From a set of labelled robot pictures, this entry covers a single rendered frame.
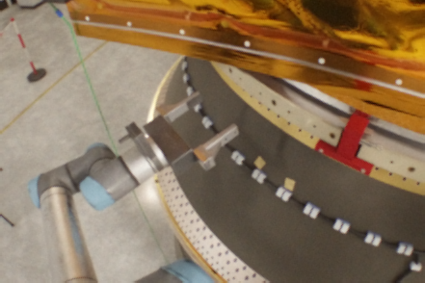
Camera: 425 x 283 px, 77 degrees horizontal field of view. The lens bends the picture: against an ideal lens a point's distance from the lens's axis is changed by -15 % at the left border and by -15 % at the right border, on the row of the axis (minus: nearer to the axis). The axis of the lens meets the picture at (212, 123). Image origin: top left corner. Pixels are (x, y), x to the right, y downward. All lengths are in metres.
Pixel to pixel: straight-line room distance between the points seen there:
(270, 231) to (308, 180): 0.19
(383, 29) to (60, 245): 0.64
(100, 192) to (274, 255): 0.49
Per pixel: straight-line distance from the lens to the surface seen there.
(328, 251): 0.81
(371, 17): 0.51
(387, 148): 0.62
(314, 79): 0.64
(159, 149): 0.61
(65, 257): 0.55
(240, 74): 0.73
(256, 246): 0.89
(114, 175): 0.62
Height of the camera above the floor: 2.13
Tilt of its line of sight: 44 degrees down
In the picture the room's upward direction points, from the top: 4 degrees counter-clockwise
